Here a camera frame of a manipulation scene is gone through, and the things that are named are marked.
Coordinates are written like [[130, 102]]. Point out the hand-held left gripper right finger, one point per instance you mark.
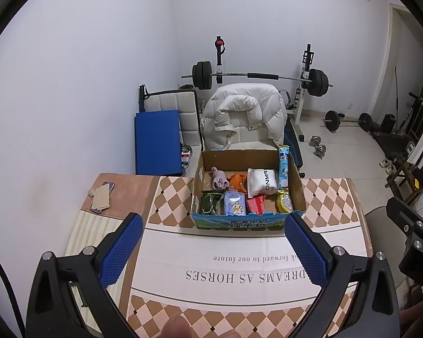
[[305, 251]]

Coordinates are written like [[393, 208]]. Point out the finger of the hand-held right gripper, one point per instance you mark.
[[405, 214]]

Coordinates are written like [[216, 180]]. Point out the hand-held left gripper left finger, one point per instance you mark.
[[121, 250]]

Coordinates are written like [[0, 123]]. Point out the yellow clear bead packet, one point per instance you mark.
[[283, 202]]

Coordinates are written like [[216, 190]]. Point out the red packet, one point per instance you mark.
[[255, 205]]

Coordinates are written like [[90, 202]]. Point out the printed cardboard box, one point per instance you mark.
[[239, 224]]

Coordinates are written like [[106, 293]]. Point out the white pouch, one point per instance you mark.
[[262, 181]]

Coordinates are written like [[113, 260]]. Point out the blue tissue pack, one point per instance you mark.
[[234, 206]]

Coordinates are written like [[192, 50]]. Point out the long blue white packet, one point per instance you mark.
[[283, 169]]

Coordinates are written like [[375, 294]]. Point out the orange packet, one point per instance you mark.
[[238, 181]]

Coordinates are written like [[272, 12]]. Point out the green snack packet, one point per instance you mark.
[[211, 204]]

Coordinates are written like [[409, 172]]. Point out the pink sock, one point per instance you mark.
[[220, 181]]

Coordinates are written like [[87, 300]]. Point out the person's right forearm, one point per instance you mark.
[[421, 318]]

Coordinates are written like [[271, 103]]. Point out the person's left hand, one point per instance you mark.
[[178, 328]]

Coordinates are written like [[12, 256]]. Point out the grey round chair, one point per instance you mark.
[[377, 225]]

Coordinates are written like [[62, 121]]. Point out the cream striped table mat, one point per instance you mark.
[[91, 232]]

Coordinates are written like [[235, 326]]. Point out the white shoe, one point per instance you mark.
[[391, 168], [385, 163]]

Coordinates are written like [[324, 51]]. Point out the brown cardboard piece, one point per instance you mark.
[[100, 199]]

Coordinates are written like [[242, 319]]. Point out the smartphone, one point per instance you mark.
[[110, 185]]

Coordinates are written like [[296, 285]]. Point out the black exercise machine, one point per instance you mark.
[[391, 144]]

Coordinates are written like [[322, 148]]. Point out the checked tablecloth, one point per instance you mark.
[[232, 264]]

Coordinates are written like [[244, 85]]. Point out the chrome dumbbell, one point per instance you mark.
[[316, 140], [320, 151]]

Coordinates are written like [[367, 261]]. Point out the black weight bench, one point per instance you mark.
[[292, 148]]

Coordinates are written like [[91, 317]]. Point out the blue folded mat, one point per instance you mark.
[[157, 141]]

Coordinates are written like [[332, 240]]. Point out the red white box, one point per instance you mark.
[[186, 154]]

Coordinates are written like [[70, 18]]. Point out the cream chair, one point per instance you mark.
[[257, 145]]

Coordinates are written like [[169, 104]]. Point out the short barbell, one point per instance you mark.
[[331, 119]]

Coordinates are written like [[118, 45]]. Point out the black pole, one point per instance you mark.
[[396, 88]]

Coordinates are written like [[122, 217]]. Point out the white puffer jacket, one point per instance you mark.
[[246, 112]]

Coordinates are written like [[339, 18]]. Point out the white tufted padded board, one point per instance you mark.
[[186, 112]]

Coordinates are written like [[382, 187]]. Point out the long barbell with black plates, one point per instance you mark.
[[261, 75]]

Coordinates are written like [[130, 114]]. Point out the white bench press rack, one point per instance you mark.
[[220, 67]]

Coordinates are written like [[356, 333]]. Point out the black metal frame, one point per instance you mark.
[[141, 98]]

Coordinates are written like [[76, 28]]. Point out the white door frame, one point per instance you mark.
[[391, 42]]

